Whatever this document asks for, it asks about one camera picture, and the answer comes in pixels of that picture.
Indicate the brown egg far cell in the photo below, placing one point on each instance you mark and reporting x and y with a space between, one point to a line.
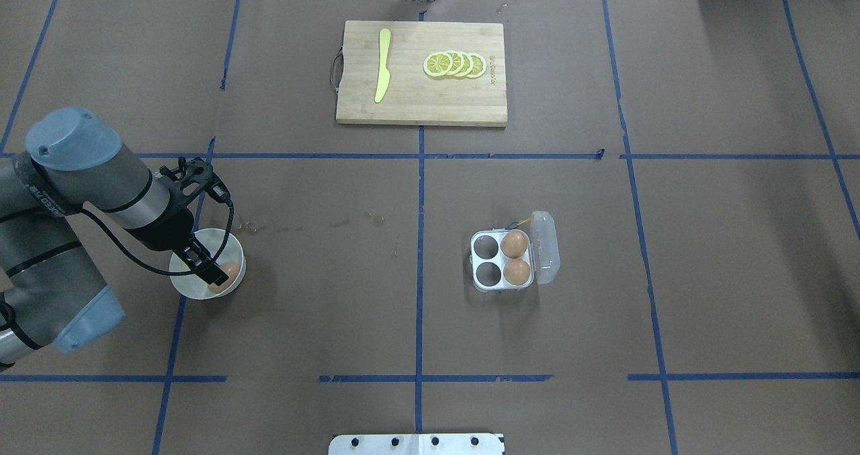
514 244

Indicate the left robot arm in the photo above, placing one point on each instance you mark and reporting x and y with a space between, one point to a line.
74 164

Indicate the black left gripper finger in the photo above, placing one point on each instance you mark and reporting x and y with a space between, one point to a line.
195 242
201 264

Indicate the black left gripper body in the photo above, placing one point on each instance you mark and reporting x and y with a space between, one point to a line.
163 232

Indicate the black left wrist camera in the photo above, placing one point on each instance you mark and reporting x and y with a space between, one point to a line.
190 179

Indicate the brown egg near cell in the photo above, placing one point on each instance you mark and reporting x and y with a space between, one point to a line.
517 272

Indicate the lemon slice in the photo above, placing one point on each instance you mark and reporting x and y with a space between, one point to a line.
457 62
438 64
478 66
466 64

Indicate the white bowl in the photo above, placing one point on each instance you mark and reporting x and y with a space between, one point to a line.
231 261

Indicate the yellow plastic knife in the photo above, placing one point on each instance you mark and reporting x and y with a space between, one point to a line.
384 75

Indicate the bamboo cutting board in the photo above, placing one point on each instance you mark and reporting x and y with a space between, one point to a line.
413 98

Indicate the clear plastic egg carton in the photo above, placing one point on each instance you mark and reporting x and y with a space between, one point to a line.
487 262

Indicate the brown egg cell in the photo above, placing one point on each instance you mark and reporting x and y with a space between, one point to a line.
517 272
514 244

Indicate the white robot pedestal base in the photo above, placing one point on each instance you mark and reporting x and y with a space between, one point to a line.
418 443

